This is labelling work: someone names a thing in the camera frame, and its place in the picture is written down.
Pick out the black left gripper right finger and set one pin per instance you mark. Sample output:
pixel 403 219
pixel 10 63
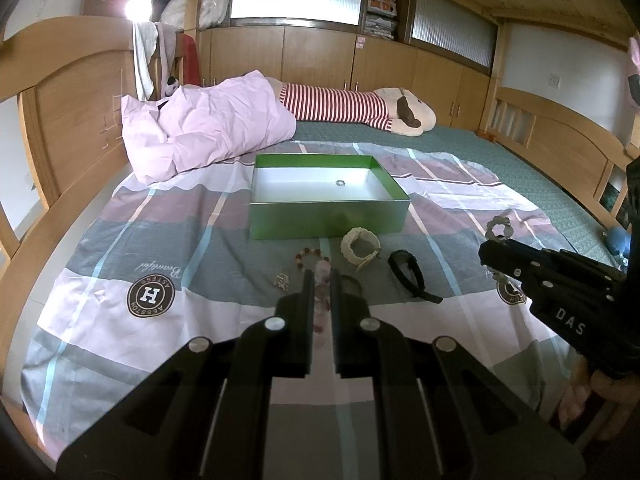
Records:
pixel 363 346

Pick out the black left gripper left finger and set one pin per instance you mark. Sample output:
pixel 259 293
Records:
pixel 280 346

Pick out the small gold clasp brooch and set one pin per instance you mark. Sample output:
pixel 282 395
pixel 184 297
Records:
pixel 282 281

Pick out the black strap watch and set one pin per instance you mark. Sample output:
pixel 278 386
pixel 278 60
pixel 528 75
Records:
pixel 408 273

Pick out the green jewelry box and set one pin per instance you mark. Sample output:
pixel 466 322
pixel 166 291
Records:
pixel 323 195

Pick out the right hand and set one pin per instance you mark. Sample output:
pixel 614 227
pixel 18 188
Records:
pixel 621 395

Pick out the plaid bed sheet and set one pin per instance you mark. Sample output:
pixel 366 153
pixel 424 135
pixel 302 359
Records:
pixel 132 373

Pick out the wooden bed footboard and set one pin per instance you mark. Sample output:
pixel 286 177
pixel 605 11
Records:
pixel 577 154

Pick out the pink crumpled duvet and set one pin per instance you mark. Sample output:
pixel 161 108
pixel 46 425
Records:
pixel 196 126

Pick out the striped plush dog toy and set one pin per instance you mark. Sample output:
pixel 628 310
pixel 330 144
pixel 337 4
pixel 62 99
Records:
pixel 393 110

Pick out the wooden bed headboard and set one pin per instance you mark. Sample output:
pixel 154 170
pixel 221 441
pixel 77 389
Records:
pixel 68 75

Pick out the stacked folded items shelf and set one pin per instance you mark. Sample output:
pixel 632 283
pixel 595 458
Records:
pixel 381 18

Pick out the hanging clothes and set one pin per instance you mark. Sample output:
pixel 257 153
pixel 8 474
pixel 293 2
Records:
pixel 163 57

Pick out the white stuffed bags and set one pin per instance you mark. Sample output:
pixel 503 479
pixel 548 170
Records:
pixel 211 14

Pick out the wooden wall cabinets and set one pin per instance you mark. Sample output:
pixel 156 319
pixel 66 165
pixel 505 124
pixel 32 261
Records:
pixel 327 58

